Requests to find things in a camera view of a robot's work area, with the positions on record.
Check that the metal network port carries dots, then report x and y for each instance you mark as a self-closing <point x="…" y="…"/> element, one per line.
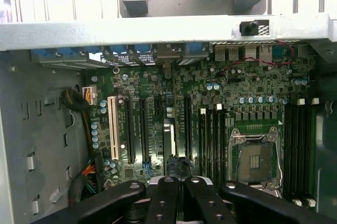
<point x="265" y="53"/>

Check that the black case switch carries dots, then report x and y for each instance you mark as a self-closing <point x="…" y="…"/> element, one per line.
<point x="254" y="27"/>

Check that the open black PC case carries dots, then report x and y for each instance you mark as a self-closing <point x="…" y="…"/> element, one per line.
<point x="39" y="129"/>

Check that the green motherboard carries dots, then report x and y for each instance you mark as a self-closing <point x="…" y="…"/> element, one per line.
<point x="194" y="84"/>

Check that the RAM slot with white latches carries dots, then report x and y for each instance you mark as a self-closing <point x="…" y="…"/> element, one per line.
<point x="297" y="155"/>
<point x="218" y="145"/>
<point x="313" y="155"/>

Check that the long expansion slot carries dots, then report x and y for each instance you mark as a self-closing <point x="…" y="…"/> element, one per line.
<point x="144" y="134"/>
<point x="188" y="129"/>
<point x="130" y="134"/>

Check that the metal port block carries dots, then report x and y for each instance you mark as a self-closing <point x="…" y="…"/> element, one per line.
<point x="251" y="53"/>

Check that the white expansion slot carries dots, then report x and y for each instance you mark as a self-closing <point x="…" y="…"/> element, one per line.
<point x="113" y="129"/>

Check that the RAM slot with black latches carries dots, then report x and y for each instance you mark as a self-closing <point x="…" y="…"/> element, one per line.
<point x="306" y="155"/>
<point x="289" y="155"/>
<point x="225" y="155"/>
<point x="211" y="145"/>

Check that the short black expansion slot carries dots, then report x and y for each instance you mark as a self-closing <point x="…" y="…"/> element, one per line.
<point x="158" y="108"/>

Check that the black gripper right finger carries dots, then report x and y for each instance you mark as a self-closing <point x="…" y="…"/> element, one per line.
<point x="208" y="203"/>

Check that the white power connector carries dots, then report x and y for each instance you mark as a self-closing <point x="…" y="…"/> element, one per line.
<point x="89" y="95"/>

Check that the metal slot cover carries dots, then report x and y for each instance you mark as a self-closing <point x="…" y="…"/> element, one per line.
<point x="192" y="61"/>

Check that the blue card retention clip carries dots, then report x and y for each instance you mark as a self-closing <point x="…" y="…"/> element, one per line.
<point x="48" y="53"/>
<point x="76" y="52"/>
<point x="197" y="50"/>
<point x="119" y="50"/>
<point x="143" y="50"/>

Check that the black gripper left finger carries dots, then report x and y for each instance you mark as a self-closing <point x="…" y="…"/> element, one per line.
<point x="160" y="203"/>

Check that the teal port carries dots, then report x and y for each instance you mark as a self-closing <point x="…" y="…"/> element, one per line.
<point x="282" y="51"/>

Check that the CPU socket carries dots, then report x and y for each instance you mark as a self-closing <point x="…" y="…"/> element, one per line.
<point x="255" y="161"/>

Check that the metal USB port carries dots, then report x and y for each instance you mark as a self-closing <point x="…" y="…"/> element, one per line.
<point x="220" y="54"/>
<point x="234" y="54"/>

